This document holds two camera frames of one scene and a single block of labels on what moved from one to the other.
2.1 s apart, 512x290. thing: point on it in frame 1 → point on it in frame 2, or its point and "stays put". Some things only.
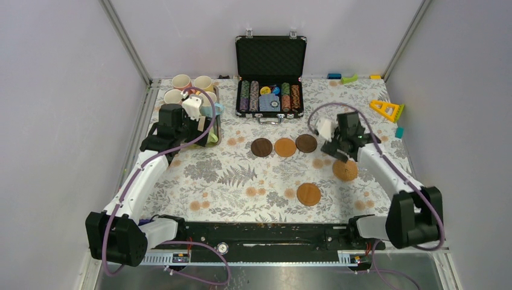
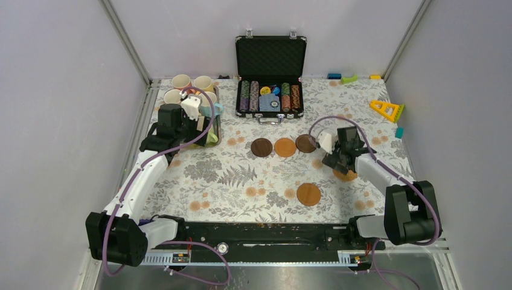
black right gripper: [331, 148] → [332, 160]
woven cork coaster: [343, 171] stays put
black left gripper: [195, 124] stays put
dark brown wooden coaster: [261, 147] stays put
